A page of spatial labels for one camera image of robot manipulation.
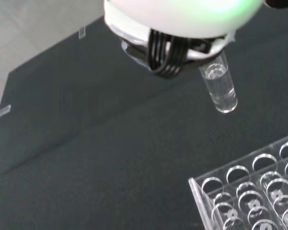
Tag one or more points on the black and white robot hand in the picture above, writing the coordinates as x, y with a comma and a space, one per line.
172, 16

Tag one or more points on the clear plastic test tube rack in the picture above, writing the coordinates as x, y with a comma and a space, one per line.
242, 198

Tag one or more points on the clear plastic cloth clip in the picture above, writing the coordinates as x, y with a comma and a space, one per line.
82, 32
3, 111

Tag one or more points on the black bench cloth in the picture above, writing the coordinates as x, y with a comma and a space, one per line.
110, 143

